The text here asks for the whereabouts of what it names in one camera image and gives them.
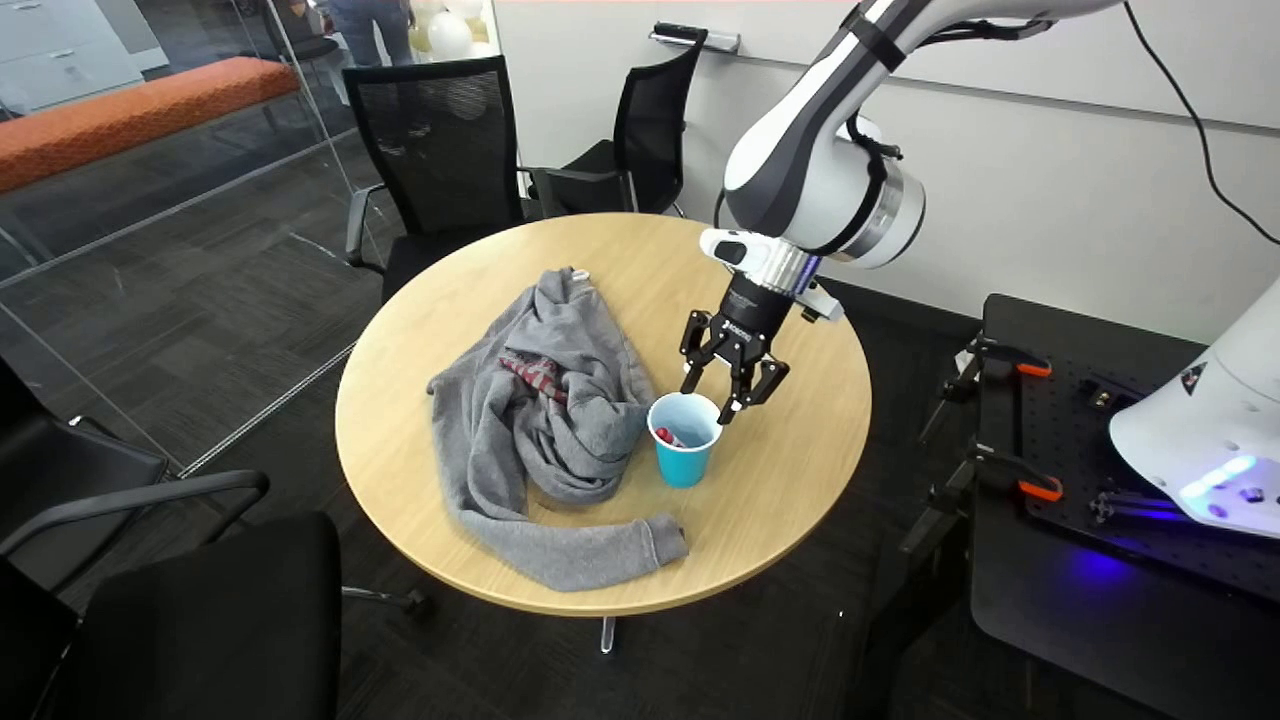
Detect black plastic chair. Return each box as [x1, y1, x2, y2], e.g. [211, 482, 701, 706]
[0, 357, 183, 537]

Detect small black mounting bracket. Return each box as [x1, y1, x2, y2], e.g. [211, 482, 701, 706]
[1075, 375, 1141, 421]

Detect black armchair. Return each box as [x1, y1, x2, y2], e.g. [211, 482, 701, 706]
[523, 28, 712, 221]

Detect black mesh office chair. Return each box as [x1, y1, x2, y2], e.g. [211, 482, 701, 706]
[338, 53, 527, 304]
[0, 465, 436, 720]

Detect thin black hanging cable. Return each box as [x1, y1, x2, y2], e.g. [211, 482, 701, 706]
[1117, 0, 1280, 253]

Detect white wrist camera mount plate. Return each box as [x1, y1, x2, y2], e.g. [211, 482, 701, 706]
[794, 279, 846, 327]

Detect white rounded background object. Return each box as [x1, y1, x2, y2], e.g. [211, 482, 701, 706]
[403, 0, 498, 65]

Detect black whiteboard eraser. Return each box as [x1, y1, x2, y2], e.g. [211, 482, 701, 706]
[646, 18, 714, 46]

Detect orange-handled black clamp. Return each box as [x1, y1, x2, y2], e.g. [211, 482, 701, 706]
[923, 439, 1073, 519]
[947, 333, 1058, 407]

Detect grey sweatshirt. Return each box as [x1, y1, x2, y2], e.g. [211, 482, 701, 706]
[424, 265, 690, 594]

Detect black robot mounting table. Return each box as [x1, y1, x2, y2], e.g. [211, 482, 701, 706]
[851, 290, 1280, 720]

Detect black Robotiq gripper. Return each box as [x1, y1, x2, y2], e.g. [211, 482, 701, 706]
[675, 270, 813, 428]

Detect blue plastic cup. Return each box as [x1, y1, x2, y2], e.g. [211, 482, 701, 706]
[642, 387, 728, 492]

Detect orange upholstered bench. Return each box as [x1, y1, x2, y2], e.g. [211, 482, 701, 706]
[0, 53, 309, 198]

